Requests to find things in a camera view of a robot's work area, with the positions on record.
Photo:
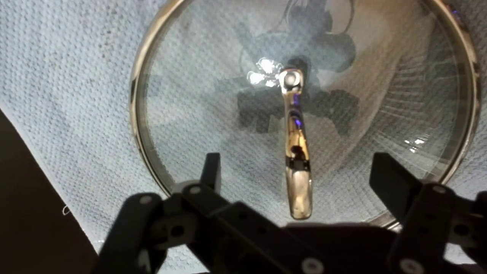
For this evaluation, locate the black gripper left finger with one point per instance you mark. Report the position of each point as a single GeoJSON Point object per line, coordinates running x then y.
{"type": "Point", "coordinates": [232, 228]}

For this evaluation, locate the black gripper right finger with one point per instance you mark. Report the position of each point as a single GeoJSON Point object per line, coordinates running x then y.
{"type": "Point", "coordinates": [426, 228]}

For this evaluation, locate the light blue cloth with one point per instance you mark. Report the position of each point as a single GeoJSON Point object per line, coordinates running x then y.
{"type": "Point", "coordinates": [60, 100]}

